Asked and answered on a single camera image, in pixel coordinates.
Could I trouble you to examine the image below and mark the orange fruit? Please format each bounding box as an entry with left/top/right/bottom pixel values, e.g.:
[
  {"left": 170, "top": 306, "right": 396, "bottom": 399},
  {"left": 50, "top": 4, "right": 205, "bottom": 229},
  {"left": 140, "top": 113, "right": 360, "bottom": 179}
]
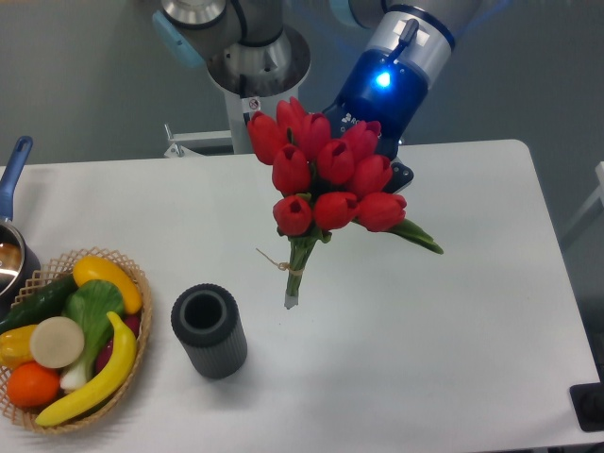
[{"left": 7, "top": 361, "right": 59, "bottom": 408}]

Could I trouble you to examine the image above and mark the red vegetable in basket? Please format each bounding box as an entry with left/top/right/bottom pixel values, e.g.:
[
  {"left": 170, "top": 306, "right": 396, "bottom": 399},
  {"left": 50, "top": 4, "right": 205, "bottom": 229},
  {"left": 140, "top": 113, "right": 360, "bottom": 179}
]
[{"left": 94, "top": 314, "right": 141, "bottom": 375}]

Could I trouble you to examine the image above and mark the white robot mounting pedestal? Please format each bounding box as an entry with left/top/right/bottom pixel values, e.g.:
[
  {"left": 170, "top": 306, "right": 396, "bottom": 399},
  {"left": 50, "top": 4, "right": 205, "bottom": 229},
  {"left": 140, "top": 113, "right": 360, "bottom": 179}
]
[{"left": 163, "top": 91, "right": 263, "bottom": 158}]

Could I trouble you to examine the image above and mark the green bok choy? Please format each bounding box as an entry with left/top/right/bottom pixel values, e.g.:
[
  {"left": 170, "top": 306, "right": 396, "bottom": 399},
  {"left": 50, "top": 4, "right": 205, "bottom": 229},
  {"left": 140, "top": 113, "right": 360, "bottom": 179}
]
[{"left": 60, "top": 279, "right": 125, "bottom": 393}]

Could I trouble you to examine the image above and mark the black device at edge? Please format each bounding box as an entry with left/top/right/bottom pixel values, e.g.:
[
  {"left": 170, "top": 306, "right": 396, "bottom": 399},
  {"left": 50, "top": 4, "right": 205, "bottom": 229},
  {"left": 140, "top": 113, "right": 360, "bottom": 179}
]
[{"left": 569, "top": 382, "right": 603, "bottom": 432}]

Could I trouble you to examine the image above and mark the yellow banana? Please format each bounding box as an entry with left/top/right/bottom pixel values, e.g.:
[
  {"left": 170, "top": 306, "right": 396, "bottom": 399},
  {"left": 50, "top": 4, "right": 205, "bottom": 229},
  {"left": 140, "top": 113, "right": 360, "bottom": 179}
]
[{"left": 35, "top": 311, "right": 137, "bottom": 428}]

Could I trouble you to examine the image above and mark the red tulip bouquet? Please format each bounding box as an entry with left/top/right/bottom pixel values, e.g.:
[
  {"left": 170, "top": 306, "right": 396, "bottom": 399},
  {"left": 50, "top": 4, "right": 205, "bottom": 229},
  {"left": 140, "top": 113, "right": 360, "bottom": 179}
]
[{"left": 246, "top": 97, "right": 443, "bottom": 309}]

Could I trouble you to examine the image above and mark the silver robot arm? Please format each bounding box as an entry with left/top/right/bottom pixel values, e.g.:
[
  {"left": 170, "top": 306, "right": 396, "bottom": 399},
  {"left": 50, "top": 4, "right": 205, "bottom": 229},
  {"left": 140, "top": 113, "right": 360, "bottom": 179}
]
[{"left": 152, "top": 1, "right": 456, "bottom": 193}]

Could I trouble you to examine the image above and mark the green cucumber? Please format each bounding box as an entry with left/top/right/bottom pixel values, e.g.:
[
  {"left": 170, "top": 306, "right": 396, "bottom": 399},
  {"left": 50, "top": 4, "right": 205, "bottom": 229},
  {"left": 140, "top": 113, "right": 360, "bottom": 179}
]
[{"left": 1, "top": 275, "right": 78, "bottom": 333}]

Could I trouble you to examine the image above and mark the dark grey ribbed vase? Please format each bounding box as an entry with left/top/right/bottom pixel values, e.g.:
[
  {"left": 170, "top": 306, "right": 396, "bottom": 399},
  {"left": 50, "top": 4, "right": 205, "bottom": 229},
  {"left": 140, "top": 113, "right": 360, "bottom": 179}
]
[{"left": 171, "top": 283, "right": 247, "bottom": 379}]

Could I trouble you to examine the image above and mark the white frame at right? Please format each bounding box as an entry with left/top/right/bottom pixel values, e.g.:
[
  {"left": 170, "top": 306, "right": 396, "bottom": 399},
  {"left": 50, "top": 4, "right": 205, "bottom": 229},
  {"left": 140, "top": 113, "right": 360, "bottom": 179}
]
[{"left": 559, "top": 161, "right": 603, "bottom": 252}]

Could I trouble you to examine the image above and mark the beige round slice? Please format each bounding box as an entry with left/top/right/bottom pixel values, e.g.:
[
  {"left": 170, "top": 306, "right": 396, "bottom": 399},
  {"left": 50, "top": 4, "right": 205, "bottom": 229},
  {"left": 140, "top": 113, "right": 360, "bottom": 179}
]
[{"left": 29, "top": 316, "right": 85, "bottom": 369}]

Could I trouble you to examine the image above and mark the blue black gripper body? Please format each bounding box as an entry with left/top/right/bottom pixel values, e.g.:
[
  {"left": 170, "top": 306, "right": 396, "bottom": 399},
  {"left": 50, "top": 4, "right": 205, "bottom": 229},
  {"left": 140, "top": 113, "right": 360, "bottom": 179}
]
[{"left": 324, "top": 50, "right": 428, "bottom": 159}]

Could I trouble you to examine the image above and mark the blue handled saucepan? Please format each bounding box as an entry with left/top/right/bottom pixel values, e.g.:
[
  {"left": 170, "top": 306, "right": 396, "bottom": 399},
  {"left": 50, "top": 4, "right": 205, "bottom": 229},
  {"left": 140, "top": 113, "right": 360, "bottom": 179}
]
[{"left": 1, "top": 136, "right": 41, "bottom": 319}]

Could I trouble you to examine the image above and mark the yellow bell pepper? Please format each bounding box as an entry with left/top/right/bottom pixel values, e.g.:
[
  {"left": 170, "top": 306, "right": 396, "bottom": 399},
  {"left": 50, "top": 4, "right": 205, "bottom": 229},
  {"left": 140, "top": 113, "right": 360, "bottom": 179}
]
[{"left": 1, "top": 325, "right": 37, "bottom": 369}]

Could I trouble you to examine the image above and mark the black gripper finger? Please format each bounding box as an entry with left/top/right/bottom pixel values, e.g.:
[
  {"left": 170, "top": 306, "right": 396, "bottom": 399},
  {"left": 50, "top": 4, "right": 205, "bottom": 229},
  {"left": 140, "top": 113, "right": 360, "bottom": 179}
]
[{"left": 383, "top": 159, "right": 414, "bottom": 193}]

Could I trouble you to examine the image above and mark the woven wicker basket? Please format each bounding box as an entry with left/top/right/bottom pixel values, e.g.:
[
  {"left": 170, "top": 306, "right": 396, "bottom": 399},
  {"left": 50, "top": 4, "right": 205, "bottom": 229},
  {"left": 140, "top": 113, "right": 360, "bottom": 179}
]
[{"left": 1, "top": 247, "right": 152, "bottom": 435}]

